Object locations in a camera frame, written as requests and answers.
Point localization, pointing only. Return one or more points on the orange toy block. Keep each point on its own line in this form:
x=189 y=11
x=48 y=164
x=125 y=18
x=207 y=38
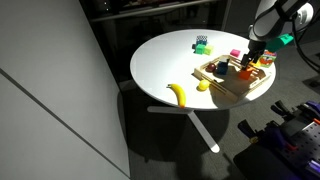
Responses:
x=246 y=73

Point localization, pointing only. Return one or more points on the yellow lemon toy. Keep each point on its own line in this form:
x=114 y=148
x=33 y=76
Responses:
x=203 y=85

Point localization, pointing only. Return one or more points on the black cart with clamps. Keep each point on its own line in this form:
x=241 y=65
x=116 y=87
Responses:
x=287 y=151

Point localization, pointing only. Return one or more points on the pink toy block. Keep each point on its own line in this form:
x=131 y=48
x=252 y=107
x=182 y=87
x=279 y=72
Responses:
x=235 y=52

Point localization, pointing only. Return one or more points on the wooden tray box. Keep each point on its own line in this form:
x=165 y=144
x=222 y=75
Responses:
x=230 y=85

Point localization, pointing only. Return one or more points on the round white table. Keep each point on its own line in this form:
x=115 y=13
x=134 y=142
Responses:
x=170 y=59

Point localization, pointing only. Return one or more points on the colourful soft fabric cube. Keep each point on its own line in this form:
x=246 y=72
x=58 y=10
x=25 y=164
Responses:
x=267 y=58

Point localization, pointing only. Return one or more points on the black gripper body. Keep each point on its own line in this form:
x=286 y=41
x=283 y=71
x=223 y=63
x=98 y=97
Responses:
x=256 y=49

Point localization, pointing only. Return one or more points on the dark red ball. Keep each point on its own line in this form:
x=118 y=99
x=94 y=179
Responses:
x=211 y=67

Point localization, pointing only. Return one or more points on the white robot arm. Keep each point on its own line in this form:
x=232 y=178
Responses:
x=274 y=18

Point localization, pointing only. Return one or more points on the lime green toy block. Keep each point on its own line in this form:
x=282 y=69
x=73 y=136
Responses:
x=208 y=49

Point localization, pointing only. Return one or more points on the yellow toy banana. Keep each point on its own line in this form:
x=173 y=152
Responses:
x=180 y=94

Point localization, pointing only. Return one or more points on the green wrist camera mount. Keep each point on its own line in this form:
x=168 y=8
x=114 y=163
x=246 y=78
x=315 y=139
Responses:
x=279 y=42

